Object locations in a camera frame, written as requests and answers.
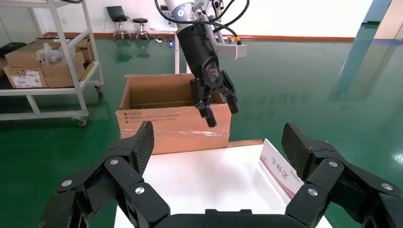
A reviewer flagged black bag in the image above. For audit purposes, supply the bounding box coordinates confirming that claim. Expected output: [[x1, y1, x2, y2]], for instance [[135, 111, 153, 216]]
[[0, 41, 28, 58]]

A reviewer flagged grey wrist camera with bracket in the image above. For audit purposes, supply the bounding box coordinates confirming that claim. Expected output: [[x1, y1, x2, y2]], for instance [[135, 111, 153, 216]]
[[192, 0, 247, 60]]

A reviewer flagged plain cardboard box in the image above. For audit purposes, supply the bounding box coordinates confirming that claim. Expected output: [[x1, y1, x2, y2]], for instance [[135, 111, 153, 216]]
[[40, 52, 86, 78], [44, 67, 85, 89], [34, 38, 94, 63], [4, 42, 43, 70]]

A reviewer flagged black round stool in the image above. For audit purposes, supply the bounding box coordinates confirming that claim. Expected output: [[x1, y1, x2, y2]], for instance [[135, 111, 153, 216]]
[[112, 16, 132, 40], [132, 18, 151, 40]]

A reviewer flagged white table with legs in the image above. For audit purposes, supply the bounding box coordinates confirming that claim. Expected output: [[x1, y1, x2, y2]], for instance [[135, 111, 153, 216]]
[[150, 25, 191, 75]]

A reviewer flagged black laptop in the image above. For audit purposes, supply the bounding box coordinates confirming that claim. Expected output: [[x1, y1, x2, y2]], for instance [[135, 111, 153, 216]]
[[106, 5, 127, 20]]

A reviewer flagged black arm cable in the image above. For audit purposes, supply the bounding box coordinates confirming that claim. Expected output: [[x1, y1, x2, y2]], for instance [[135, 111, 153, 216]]
[[154, 0, 250, 43]]

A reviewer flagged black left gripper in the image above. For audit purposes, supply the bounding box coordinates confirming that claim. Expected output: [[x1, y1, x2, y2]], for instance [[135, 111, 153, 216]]
[[176, 23, 239, 128]]

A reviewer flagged cardboard box with white labels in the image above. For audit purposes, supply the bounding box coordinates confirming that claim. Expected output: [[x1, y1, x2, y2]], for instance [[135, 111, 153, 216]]
[[3, 66, 48, 89]]

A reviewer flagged blue pillar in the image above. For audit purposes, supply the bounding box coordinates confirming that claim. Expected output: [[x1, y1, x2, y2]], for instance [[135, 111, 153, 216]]
[[327, 0, 393, 102]]

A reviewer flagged white metal rack cart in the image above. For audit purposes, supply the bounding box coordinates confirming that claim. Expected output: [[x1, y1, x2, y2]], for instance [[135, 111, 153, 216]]
[[0, 0, 105, 128]]

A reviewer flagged white plastic bag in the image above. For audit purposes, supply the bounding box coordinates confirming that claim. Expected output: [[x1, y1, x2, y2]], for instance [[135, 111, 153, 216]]
[[35, 42, 67, 66]]

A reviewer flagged acrylic sign with red stripe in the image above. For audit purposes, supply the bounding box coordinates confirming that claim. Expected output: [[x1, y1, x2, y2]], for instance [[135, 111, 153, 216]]
[[258, 138, 306, 205]]

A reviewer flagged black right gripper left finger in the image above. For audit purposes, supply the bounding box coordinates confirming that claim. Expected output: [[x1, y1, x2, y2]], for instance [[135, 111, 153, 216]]
[[39, 121, 171, 228]]

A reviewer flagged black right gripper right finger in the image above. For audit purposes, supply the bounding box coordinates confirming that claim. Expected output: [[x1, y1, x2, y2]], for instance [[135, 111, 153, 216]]
[[281, 123, 403, 228]]

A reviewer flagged large cardboard box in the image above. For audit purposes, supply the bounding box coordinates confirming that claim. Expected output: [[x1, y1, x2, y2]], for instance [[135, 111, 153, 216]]
[[115, 73, 232, 155]]

